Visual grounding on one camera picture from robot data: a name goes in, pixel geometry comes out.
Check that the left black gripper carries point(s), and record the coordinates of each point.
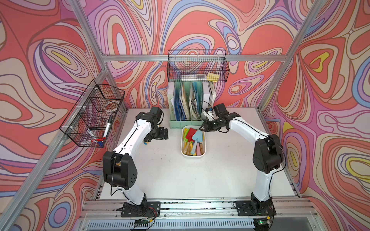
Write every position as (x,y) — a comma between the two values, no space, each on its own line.
(163,134)

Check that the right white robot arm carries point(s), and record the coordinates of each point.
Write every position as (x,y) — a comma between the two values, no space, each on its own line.
(267,152)

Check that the white storage tray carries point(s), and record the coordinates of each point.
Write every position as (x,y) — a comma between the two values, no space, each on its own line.
(193,142)

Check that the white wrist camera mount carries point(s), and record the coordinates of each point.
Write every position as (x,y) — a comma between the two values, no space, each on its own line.
(208,114)

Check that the black wire basket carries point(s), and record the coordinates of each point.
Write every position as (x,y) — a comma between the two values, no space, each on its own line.
(193,65)
(86,124)

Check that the yellow shovel wooden handle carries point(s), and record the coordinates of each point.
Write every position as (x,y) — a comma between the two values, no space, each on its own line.
(201,146)

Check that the black wire basket back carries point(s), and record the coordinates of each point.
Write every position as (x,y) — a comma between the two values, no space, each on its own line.
(193,65)

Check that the green scoop yellow handle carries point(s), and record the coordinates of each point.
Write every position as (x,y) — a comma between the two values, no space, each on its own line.
(185,133)

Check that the light blue trowel white handle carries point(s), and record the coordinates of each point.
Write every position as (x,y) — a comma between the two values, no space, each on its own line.
(197,137)

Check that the purple trowel pink handle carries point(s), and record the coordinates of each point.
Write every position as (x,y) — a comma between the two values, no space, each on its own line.
(198,151)

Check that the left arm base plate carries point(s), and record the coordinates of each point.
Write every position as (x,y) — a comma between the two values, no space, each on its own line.
(149,209)

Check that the red shovel wooden handle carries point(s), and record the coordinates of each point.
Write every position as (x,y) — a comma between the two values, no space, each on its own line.
(190,140)

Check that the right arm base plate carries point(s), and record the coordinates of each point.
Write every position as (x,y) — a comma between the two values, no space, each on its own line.
(255,207)

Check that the yellow sponge in basket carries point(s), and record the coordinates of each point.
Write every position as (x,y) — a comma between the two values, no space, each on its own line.
(212,77)

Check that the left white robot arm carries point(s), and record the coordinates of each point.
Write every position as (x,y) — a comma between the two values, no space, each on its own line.
(119,169)

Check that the black white marker pen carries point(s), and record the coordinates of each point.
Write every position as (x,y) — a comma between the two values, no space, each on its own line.
(108,126)

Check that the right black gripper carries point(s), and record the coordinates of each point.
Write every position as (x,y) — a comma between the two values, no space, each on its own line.
(207,127)

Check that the mint green file crate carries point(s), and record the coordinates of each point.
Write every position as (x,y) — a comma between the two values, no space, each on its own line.
(188,102)

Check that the black wire basket left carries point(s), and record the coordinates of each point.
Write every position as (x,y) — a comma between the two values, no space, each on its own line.
(86,124)

